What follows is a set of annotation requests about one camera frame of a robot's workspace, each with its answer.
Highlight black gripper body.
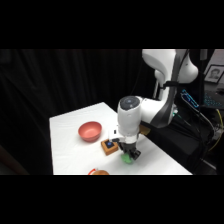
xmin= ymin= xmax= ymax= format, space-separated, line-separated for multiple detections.
xmin=118 ymin=141 xmax=138 ymax=154

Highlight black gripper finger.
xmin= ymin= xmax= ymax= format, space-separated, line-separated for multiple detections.
xmin=131 ymin=149 xmax=142 ymax=161
xmin=119 ymin=150 xmax=132 ymax=162

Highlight green triangle block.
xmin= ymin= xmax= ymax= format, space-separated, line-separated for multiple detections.
xmin=120 ymin=153 xmax=135 ymax=165

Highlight pink bowl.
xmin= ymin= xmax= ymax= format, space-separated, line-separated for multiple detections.
xmin=77 ymin=121 xmax=103 ymax=143

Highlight orange block with blue square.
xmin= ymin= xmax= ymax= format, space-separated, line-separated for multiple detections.
xmin=100 ymin=139 xmax=120 ymax=157

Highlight orange round toy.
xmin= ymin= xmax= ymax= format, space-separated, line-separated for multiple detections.
xmin=92 ymin=169 xmax=110 ymax=176

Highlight black covered robot stand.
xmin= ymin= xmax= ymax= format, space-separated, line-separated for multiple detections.
xmin=138 ymin=99 xmax=216 ymax=176

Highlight blue lit device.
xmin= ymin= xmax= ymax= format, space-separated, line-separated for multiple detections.
xmin=180 ymin=89 xmax=201 ymax=110

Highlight teal lit keyboard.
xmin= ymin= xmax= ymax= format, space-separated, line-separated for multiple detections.
xmin=199 ymin=93 xmax=224 ymax=110

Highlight black curtain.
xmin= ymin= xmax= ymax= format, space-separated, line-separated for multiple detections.
xmin=0 ymin=49 xmax=158 ymax=176

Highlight framed portrait picture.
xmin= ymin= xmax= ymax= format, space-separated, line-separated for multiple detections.
xmin=203 ymin=64 xmax=224 ymax=84

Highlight yellowish wrist camera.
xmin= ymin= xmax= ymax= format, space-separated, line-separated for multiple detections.
xmin=138 ymin=124 xmax=152 ymax=137

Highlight yellow cable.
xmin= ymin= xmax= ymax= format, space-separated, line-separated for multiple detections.
xmin=207 ymin=108 xmax=224 ymax=152

